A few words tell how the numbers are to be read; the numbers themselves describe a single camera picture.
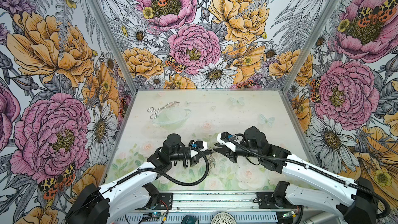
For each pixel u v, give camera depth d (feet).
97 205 1.33
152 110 3.58
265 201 2.41
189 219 2.06
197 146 1.98
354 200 1.32
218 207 2.40
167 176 1.68
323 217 2.21
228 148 2.40
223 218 2.25
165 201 2.41
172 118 3.46
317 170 1.53
